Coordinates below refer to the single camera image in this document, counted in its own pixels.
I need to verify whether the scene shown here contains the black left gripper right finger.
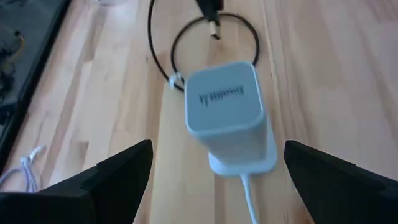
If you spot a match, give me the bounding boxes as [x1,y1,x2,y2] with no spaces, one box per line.
[284,139,398,224]

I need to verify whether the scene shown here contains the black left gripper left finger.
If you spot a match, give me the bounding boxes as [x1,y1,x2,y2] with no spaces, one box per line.
[0,139,154,224]

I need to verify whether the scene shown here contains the white charger adapter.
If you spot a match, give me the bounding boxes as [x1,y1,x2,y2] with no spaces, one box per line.
[183,60,278,178]

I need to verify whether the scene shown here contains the long black USB cable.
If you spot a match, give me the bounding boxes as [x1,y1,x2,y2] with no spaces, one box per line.
[147,0,261,93]

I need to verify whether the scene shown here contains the white coiled cord bundle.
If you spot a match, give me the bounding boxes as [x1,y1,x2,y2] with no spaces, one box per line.
[0,145,47,194]

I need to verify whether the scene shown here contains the white tower power cord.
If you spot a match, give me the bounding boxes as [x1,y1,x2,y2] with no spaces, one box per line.
[239,173,261,224]

